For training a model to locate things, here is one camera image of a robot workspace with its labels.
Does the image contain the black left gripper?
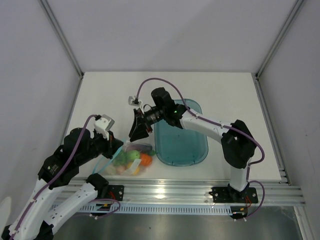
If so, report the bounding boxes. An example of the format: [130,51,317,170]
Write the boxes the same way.
[77,128,124,165]

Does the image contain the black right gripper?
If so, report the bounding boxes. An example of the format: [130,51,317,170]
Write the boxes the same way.
[129,107,166,143]

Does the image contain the green bell pepper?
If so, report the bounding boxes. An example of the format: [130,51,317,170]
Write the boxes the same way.
[112,151,128,167]

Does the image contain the light green cucumber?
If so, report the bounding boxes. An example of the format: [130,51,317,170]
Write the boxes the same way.
[126,150,140,161]

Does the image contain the clear zip top bag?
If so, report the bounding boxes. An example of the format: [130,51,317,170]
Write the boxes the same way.
[92,141,156,176]

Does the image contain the dark green chili pepper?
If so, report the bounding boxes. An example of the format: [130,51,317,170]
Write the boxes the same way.
[146,150,156,156]

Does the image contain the pink egg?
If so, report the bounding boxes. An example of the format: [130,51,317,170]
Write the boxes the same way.
[116,165,126,175]

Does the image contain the yellow small pumpkin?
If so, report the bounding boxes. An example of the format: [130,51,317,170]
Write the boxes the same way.
[132,166,141,176]

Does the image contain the purple eggplant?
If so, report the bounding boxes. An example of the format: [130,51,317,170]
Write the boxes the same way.
[126,143,153,153]

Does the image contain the white egg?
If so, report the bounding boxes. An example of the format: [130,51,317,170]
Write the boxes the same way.
[104,165,117,176]

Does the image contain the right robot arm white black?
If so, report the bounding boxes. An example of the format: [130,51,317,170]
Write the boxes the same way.
[128,87,257,202]

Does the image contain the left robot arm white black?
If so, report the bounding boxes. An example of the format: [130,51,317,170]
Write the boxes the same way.
[1,127,124,240]

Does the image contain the teal plastic tray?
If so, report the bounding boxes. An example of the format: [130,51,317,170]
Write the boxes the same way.
[153,99,209,167]

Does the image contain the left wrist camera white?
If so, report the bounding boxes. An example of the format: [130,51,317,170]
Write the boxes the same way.
[94,114,115,140]

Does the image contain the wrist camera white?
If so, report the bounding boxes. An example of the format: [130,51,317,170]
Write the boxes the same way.
[94,114,115,140]
[128,96,145,114]

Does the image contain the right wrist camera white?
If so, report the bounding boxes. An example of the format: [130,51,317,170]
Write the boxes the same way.
[128,96,145,114]

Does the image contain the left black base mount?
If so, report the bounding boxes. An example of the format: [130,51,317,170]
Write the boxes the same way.
[107,185,125,201]

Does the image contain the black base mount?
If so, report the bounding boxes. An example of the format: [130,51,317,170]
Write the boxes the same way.
[208,185,259,204]
[107,185,125,201]

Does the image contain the white slotted cable duct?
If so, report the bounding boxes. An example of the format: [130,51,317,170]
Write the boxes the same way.
[77,203,240,216]

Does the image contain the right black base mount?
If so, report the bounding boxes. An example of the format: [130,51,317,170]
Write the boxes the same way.
[208,185,259,204]

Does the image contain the aluminium mounting rail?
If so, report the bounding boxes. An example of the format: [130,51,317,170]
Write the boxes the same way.
[108,178,306,207]

